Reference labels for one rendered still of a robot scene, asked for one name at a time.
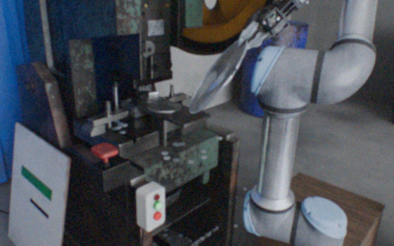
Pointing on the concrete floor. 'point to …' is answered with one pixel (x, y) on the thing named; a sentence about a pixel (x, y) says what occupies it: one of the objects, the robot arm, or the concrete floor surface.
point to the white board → (37, 191)
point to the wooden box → (364, 228)
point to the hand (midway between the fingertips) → (241, 45)
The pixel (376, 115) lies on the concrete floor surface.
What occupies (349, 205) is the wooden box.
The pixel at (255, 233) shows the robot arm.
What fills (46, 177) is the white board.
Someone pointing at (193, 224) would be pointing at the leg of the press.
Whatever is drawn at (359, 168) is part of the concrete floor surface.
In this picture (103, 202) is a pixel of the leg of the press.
